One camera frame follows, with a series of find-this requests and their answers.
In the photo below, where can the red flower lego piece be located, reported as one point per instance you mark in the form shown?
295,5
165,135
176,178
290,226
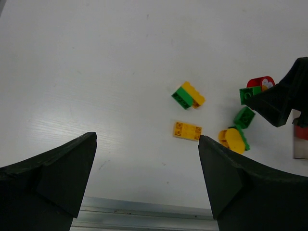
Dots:
265,82

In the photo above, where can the yellow oval lego piece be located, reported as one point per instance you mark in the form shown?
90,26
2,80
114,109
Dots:
231,139

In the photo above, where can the green lego on yellow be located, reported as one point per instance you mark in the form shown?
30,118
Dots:
182,97

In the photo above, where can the yellow sloped lego brick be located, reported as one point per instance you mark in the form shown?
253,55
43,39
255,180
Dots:
198,99

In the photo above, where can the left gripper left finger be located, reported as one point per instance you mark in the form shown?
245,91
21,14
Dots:
45,192

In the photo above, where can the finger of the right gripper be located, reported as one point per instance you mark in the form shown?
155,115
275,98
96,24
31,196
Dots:
276,103

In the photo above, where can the green lego under oval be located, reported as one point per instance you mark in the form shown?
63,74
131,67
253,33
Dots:
240,130

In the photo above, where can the small green lego brick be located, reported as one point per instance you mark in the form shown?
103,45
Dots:
246,93

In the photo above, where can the green 2x2 lego brick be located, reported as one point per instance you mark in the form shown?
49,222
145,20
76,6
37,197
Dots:
244,117

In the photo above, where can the small red lego piece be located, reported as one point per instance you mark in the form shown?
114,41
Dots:
301,133

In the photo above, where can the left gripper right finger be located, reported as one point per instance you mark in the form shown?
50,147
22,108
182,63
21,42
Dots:
246,195

